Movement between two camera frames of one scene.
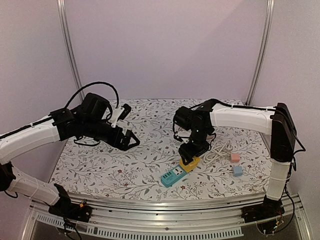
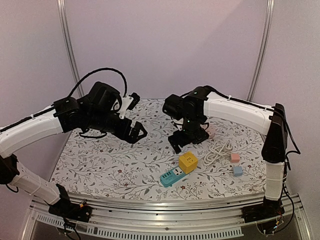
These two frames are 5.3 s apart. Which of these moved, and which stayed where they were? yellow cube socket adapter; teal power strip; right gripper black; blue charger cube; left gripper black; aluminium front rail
Moved: left gripper black; right gripper black
Stayed: aluminium front rail; teal power strip; yellow cube socket adapter; blue charger cube
